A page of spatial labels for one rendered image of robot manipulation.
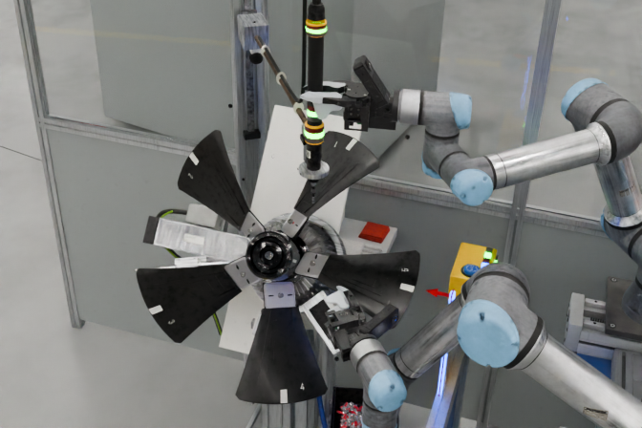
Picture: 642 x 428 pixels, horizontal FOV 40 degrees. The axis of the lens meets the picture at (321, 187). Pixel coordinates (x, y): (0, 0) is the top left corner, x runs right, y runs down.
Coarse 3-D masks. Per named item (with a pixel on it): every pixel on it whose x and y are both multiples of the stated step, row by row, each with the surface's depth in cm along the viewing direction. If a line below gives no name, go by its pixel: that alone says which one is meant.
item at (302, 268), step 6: (306, 252) 220; (306, 258) 218; (312, 258) 218; (318, 258) 218; (324, 258) 218; (300, 264) 216; (306, 264) 216; (318, 264) 216; (324, 264) 216; (300, 270) 214; (306, 270) 214; (312, 270) 214; (318, 270) 214; (312, 276) 212
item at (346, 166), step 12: (336, 132) 224; (324, 144) 226; (360, 144) 217; (324, 156) 223; (336, 156) 220; (348, 156) 217; (360, 156) 215; (372, 156) 213; (336, 168) 217; (348, 168) 214; (360, 168) 212; (372, 168) 211; (324, 180) 217; (336, 180) 215; (348, 180) 213; (324, 192) 215; (336, 192) 212; (300, 204) 220; (312, 204) 215; (324, 204) 213
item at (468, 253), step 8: (464, 248) 241; (472, 248) 241; (480, 248) 241; (464, 256) 238; (472, 256) 238; (480, 256) 238; (456, 264) 235; (464, 264) 235; (472, 264) 235; (480, 264) 235; (456, 272) 232; (456, 280) 231; (464, 280) 231; (456, 288) 233; (456, 296) 234
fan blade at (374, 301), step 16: (336, 256) 218; (352, 256) 218; (368, 256) 217; (384, 256) 216; (400, 256) 215; (416, 256) 214; (320, 272) 212; (336, 272) 212; (352, 272) 212; (368, 272) 212; (384, 272) 212; (416, 272) 211; (352, 288) 209; (368, 288) 209; (384, 288) 209; (368, 304) 206; (384, 304) 206; (400, 304) 206
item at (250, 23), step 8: (240, 16) 246; (248, 16) 246; (256, 16) 246; (240, 24) 245; (248, 24) 242; (256, 24) 242; (264, 24) 242; (240, 32) 247; (248, 32) 241; (256, 32) 242; (264, 32) 243; (240, 40) 248; (248, 40) 243; (264, 40) 244; (248, 48) 244; (256, 48) 244
